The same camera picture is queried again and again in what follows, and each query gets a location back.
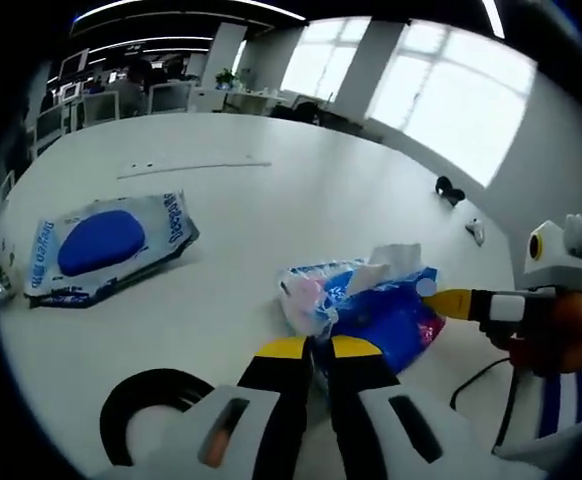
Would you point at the blue wet wipes pack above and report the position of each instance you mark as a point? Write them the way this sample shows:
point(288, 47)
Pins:
point(101, 245)

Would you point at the short ceiling light strip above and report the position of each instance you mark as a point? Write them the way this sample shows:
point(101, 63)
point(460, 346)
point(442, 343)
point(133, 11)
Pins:
point(493, 17)

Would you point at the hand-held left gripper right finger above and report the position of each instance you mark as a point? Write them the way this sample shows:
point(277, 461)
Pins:
point(356, 400)

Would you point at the purple monitor screen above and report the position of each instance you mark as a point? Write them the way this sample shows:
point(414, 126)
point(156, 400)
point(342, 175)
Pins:
point(74, 63)

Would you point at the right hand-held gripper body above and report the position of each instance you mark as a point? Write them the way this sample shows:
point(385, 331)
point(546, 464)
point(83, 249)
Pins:
point(561, 260)

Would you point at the white table strip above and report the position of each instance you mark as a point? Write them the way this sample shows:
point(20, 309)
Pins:
point(196, 169)

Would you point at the small white monitor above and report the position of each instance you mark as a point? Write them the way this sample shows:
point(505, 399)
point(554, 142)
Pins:
point(71, 92)

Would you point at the wide window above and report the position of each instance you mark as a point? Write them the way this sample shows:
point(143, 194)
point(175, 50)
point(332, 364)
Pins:
point(451, 100)

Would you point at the small black object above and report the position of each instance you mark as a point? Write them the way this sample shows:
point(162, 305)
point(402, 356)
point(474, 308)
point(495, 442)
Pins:
point(448, 190)

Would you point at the small white object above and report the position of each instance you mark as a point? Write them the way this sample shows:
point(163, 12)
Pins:
point(477, 231)

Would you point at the white office chair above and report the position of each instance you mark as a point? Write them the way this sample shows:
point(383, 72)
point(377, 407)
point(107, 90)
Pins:
point(171, 97)
point(48, 127)
point(101, 107)

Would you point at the long curved ceiling light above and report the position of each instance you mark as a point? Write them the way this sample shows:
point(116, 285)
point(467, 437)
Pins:
point(196, 6)

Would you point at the narrow window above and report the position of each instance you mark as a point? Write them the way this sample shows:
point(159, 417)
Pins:
point(321, 65)

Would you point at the green potted plant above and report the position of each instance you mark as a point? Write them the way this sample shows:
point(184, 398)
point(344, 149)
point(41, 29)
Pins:
point(226, 76)

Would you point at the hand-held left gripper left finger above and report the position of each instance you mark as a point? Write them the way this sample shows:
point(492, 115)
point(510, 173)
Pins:
point(281, 400)

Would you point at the white counter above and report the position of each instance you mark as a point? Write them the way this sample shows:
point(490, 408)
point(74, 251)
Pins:
point(258, 100)

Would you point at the blue tissue pack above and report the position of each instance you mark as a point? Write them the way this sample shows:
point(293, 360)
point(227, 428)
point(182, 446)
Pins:
point(391, 320)

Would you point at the person's right hand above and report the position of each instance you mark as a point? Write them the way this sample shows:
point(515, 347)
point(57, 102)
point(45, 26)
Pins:
point(571, 330)

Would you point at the dark office chair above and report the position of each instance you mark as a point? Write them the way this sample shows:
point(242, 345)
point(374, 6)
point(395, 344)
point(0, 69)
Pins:
point(307, 111)

